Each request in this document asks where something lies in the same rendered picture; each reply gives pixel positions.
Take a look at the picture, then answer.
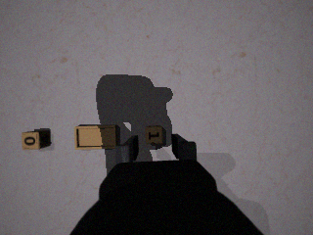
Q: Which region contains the tan cube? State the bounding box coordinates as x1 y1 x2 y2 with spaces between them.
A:
145 125 162 144
22 130 51 150

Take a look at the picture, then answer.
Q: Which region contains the tan rectangular tray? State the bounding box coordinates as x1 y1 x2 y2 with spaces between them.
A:
74 124 118 150

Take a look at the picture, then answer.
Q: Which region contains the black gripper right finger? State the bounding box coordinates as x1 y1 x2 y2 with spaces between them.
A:
171 134 197 161

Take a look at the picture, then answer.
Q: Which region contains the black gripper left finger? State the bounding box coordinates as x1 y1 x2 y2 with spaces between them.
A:
115 135 139 165

